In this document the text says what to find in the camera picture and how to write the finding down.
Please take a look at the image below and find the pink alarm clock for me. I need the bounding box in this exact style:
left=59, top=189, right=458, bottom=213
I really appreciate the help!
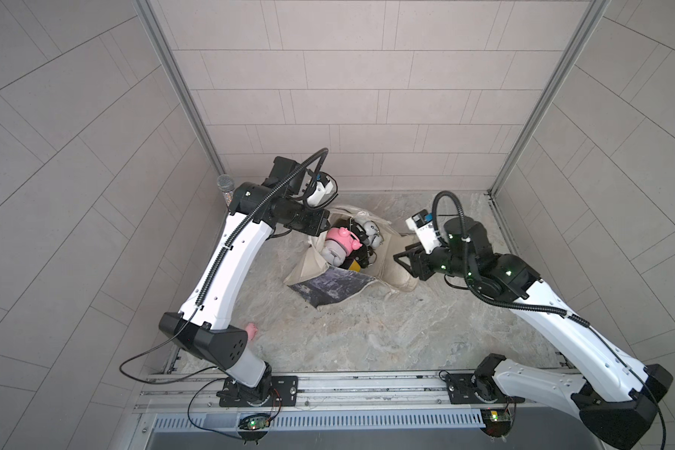
left=325, top=227, right=363, bottom=256

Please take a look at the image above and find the beige canvas tote bag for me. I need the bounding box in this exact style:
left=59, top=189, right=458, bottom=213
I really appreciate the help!
left=284, top=205, right=418, bottom=308

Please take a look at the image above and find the white twin-bell alarm clock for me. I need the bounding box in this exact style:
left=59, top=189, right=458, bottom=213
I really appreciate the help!
left=357, top=219, right=384, bottom=249

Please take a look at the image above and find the small white alarm clock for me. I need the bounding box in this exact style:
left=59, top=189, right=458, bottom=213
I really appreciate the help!
left=321, top=240, right=348, bottom=266

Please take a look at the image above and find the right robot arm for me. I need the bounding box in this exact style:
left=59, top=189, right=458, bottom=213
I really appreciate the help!
left=394, top=210, right=673, bottom=449

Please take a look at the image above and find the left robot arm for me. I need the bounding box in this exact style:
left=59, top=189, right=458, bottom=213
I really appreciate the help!
left=159, top=175, right=338, bottom=406

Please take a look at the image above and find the black alarm clock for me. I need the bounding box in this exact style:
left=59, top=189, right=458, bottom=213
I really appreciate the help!
left=340, top=249, right=371, bottom=272

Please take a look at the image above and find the glitter microphone on stand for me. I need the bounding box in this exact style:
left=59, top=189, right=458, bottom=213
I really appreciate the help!
left=217, top=174, right=236, bottom=206

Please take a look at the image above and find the small pink eraser piece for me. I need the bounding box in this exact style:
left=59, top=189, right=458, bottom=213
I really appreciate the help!
left=245, top=322, right=258, bottom=341

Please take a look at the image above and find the right circuit board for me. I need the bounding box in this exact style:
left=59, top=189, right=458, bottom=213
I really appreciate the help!
left=480, top=409, right=513, bottom=438

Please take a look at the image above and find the circuit board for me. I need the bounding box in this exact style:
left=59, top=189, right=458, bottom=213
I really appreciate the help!
left=480, top=409, right=513, bottom=438
left=238, top=414, right=272, bottom=432

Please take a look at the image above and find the left circuit board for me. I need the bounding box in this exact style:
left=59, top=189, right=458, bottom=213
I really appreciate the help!
left=238, top=414, right=272, bottom=432

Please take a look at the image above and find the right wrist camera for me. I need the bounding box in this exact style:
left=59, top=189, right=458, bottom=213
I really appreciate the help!
left=405, top=209, right=442, bottom=254

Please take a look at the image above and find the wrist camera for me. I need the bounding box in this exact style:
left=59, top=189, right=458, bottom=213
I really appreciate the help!
left=306, top=172, right=339, bottom=208
left=405, top=209, right=442, bottom=254

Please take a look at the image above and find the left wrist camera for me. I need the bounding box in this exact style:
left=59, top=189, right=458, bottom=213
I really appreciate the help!
left=306, top=172, right=339, bottom=208

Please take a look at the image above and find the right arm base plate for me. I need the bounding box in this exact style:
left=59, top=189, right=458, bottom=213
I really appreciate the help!
left=439, top=370, right=526, bottom=405

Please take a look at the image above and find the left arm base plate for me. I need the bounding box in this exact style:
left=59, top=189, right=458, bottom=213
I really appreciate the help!
left=217, top=376, right=299, bottom=408

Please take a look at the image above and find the aluminium mounting rail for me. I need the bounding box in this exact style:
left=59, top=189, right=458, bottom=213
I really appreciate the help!
left=131, top=367, right=606, bottom=417

